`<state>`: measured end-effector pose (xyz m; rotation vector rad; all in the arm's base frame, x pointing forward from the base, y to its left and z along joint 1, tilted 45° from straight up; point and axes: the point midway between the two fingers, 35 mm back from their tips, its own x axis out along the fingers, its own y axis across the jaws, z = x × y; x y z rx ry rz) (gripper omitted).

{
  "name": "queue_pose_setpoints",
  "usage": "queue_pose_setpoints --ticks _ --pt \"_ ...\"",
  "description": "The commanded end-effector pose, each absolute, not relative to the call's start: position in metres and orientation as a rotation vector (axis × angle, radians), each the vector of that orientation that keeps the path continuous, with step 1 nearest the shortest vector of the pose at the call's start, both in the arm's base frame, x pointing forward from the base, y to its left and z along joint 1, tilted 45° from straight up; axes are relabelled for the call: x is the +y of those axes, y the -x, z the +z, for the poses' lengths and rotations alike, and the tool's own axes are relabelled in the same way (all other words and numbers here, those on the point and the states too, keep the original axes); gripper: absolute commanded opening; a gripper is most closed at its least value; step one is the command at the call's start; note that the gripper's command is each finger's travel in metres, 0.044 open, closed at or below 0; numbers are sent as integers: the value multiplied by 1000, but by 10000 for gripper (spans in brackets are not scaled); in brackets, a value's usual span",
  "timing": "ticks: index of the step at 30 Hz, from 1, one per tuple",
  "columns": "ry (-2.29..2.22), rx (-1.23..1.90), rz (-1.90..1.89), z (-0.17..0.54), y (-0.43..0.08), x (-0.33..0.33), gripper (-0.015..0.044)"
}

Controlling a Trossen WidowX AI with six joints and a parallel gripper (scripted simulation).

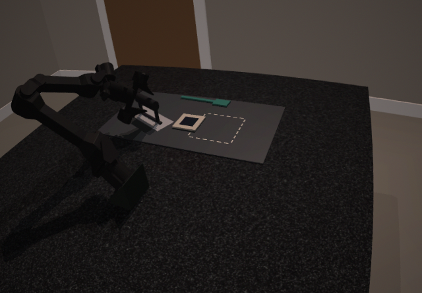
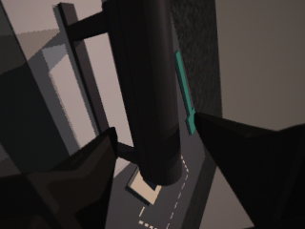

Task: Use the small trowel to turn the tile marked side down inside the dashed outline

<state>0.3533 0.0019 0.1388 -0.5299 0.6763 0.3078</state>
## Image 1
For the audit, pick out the tan square tile with black center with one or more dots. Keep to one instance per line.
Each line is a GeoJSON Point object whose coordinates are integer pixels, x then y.
{"type": "Point", "coordinates": [189, 122]}

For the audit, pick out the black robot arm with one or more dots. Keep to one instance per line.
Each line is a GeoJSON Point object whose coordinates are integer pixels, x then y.
{"type": "Point", "coordinates": [95, 147]}

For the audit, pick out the green small trowel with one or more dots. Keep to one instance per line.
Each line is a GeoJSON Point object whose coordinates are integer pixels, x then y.
{"type": "Point", "coordinates": [217, 102]}

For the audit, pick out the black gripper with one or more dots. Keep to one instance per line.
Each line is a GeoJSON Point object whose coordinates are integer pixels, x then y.
{"type": "Point", "coordinates": [128, 94]}

